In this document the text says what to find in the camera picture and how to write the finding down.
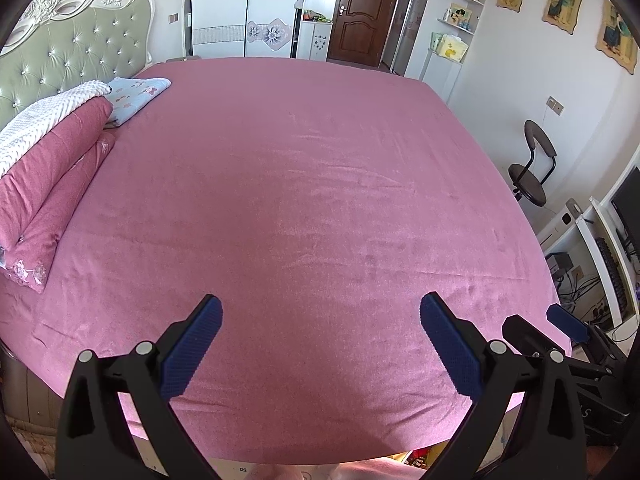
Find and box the yellow green box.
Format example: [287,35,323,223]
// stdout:
[431,32,469,63]

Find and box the white desk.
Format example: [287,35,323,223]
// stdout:
[575,195,640,331]

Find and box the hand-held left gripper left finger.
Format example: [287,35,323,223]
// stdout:
[56,293,224,480]

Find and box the folded pink quilt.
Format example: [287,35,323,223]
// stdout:
[0,95,117,293]

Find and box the green tufted headboard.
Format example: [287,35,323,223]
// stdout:
[0,0,156,133]

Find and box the dark sliding door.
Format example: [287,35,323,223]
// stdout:
[387,0,441,78]

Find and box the pink bed sheet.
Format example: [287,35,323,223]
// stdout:
[0,57,573,466]

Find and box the white fleece blanket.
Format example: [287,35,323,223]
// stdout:
[0,80,113,178]

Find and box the white corner shelf unit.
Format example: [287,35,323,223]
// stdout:
[420,0,488,106]

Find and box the tangle of black cables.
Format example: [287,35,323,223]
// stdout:
[555,275,621,331]

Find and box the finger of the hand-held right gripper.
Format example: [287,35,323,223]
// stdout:
[501,314,571,359]
[546,303,608,348]

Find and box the black round chair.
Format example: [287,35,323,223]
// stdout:
[507,120,557,207]

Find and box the black keyboard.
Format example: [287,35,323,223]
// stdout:
[595,237,628,311]

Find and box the blue patterned pillow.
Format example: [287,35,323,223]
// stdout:
[102,77,172,127]

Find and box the brown wooden door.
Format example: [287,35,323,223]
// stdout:
[327,0,407,67]

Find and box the white open shelf unit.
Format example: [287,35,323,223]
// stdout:
[292,0,346,63]

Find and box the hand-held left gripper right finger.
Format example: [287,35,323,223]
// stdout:
[419,291,587,480]

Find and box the white flower wardrobe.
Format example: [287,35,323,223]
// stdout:
[187,0,308,60]

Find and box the black box device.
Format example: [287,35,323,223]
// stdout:
[546,252,576,281]

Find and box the black computer monitor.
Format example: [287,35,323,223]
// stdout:
[610,165,640,256]

